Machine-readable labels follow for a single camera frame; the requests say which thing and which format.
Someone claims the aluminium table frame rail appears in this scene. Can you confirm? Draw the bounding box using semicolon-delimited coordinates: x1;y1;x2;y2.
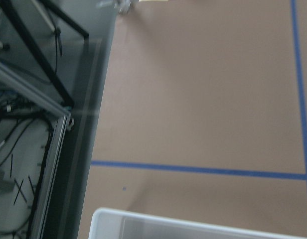
0;62;70;239

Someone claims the clear plastic storage bin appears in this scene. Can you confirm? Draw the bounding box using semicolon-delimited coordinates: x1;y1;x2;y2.
88;208;298;239

